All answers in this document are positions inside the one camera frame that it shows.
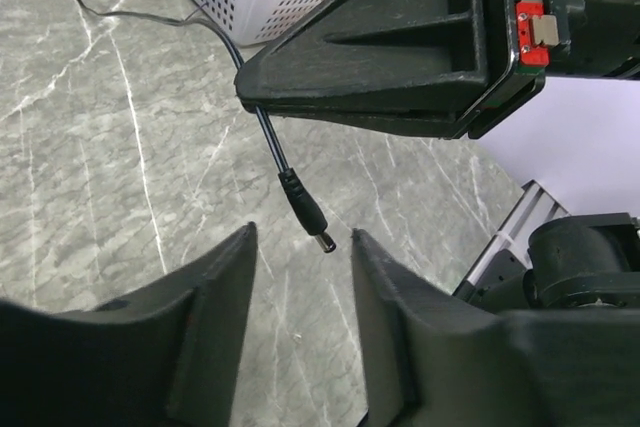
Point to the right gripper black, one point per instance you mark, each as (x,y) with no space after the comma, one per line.
(352,59)

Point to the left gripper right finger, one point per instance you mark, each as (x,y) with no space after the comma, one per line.
(429,359)

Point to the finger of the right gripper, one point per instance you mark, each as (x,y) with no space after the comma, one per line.
(423,127)

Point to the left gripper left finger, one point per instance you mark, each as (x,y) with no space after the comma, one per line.
(166,354)

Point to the aluminium rail frame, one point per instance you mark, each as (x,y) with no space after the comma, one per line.
(506,254)

